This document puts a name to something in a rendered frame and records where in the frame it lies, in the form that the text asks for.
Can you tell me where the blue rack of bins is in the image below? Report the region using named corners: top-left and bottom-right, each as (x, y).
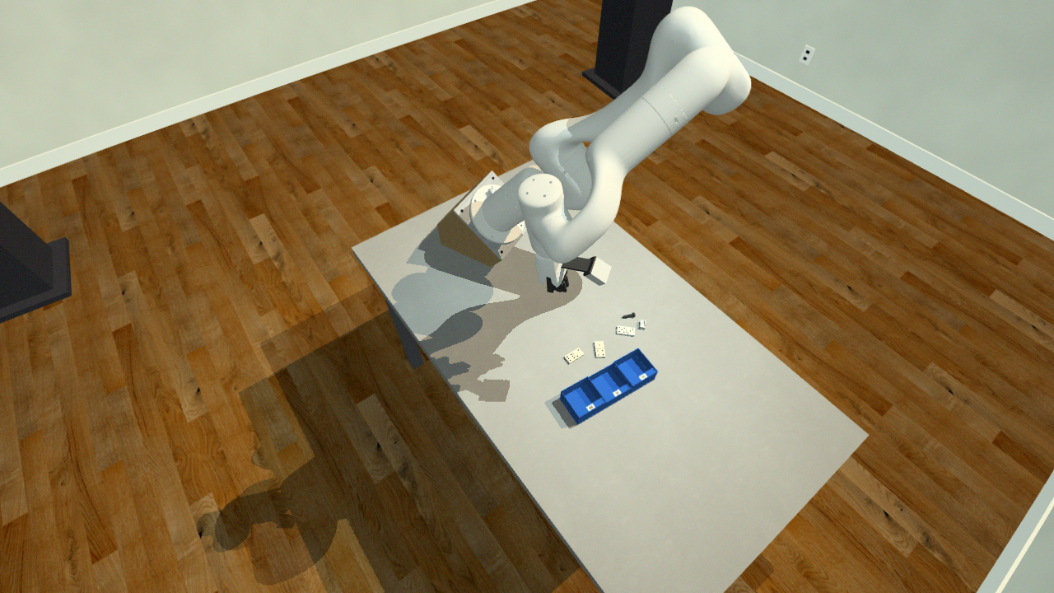
top-left (560, 348), bottom-right (658, 424)

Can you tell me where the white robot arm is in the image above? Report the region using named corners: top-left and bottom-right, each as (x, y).
top-left (470, 7), bottom-right (752, 286)

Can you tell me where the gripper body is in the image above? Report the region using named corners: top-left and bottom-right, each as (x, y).
top-left (535, 254), bottom-right (567, 286)

